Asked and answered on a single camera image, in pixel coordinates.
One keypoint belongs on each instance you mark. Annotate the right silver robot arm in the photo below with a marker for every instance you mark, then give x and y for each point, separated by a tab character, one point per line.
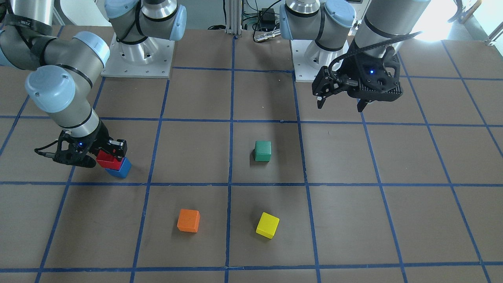
62	72

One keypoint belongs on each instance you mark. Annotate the green wooden block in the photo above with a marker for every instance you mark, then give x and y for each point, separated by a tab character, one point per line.
262	150

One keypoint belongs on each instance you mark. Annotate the blue wooden block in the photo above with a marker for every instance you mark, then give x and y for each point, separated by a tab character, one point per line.
123	171

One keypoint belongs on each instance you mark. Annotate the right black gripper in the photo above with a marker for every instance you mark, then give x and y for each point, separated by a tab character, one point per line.
100	138

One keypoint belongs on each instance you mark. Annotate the red wooden block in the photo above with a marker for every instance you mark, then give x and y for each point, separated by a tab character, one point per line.
108	161

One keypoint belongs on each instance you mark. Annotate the yellow wooden block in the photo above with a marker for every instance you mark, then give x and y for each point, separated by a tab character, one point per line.
267	225

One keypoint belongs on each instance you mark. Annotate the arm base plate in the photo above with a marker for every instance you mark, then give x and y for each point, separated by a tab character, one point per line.
149	59
308	58

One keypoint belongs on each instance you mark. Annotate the aluminium frame post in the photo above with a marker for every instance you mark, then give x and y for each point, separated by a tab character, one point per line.
233	12

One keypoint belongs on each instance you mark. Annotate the orange wooden block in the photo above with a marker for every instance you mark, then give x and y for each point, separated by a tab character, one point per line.
188	220

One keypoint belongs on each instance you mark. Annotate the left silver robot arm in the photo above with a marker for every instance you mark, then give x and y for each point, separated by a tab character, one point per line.
385	23

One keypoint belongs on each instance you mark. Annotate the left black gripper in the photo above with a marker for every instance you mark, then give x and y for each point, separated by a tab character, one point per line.
351	70

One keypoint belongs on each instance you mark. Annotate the brown grid table mat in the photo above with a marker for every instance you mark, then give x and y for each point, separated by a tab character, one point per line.
408	191

